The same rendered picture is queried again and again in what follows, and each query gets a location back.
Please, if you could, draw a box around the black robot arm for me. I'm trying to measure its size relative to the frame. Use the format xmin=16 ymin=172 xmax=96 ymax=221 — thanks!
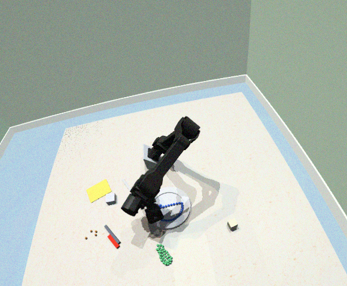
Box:
xmin=121 ymin=116 xmax=200 ymax=217

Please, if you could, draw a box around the small cream cube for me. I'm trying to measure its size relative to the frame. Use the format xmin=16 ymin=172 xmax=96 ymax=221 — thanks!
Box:
xmin=227 ymin=218 xmax=238 ymax=230

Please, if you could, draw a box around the yellow flat rectangle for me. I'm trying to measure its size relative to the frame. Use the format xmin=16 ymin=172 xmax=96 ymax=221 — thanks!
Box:
xmin=86 ymin=179 xmax=111 ymax=203

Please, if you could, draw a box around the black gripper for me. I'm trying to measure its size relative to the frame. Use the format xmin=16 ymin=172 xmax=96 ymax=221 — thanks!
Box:
xmin=142 ymin=198 xmax=164 ymax=224

